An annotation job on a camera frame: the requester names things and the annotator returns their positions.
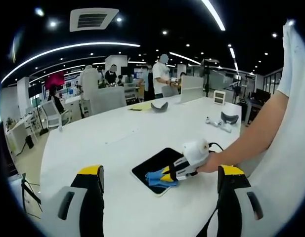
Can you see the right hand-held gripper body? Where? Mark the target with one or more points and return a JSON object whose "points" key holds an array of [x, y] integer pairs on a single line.
{"points": [[194, 150]]}

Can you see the straight ceiling light strip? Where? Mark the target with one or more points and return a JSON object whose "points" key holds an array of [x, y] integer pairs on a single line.
{"points": [[214, 14]]}

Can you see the white desk partition panel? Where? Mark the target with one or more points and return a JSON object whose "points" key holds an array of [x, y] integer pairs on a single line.
{"points": [[191, 89]]}

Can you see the black tablet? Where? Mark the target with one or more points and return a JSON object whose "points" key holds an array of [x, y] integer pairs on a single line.
{"points": [[154, 163]]}

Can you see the grey curved visor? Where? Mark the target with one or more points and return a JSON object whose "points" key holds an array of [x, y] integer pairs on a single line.
{"points": [[230, 118], [159, 108]]}

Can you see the black box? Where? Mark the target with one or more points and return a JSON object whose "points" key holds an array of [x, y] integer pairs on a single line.
{"points": [[29, 142]]}

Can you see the curved ceiling light strip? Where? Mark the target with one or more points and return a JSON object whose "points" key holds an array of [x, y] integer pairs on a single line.
{"points": [[73, 47]]}

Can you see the blue cleaning cloth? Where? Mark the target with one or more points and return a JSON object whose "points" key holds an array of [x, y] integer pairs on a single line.
{"points": [[154, 179]]}

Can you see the small white slatted box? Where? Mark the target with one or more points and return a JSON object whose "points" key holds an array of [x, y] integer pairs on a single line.
{"points": [[219, 97]]}

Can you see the grey desk partition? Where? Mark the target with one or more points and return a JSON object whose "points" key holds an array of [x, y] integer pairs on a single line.
{"points": [[109, 101]]}

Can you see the black equipment stand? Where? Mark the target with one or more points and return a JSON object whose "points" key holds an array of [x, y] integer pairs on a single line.
{"points": [[207, 76]]}

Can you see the black computer monitor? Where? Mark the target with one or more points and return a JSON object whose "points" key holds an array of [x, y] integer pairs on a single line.
{"points": [[262, 95]]}

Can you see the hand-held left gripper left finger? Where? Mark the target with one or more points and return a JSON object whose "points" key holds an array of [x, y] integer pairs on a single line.
{"points": [[75, 212]]}

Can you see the white ceiling air vent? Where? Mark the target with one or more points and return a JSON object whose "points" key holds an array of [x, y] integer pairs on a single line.
{"points": [[93, 19]]}

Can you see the person's white shirt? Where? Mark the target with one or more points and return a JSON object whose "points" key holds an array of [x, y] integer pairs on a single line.
{"points": [[290, 172]]}

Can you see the person's right hand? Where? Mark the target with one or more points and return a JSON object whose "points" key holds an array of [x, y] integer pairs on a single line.
{"points": [[211, 164]]}

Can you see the yellow paper sheet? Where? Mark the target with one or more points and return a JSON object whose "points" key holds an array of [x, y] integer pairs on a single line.
{"points": [[141, 107]]}

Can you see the white side desk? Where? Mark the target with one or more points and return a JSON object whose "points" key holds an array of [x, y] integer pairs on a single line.
{"points": [[17, 138]]}

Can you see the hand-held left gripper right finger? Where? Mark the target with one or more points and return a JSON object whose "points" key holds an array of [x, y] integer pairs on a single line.
{"points": [[241, 212]]}

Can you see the magenta display screen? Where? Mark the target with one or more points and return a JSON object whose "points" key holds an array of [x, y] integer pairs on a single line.
{"points": [[56, 79]]}

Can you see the black tripod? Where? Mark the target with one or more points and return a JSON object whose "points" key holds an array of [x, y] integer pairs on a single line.
{"points": [[31, 195]]}

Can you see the white mesh office chair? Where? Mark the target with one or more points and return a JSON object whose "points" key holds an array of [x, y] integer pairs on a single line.
{"points": [[131, 95], [53, 116]]}

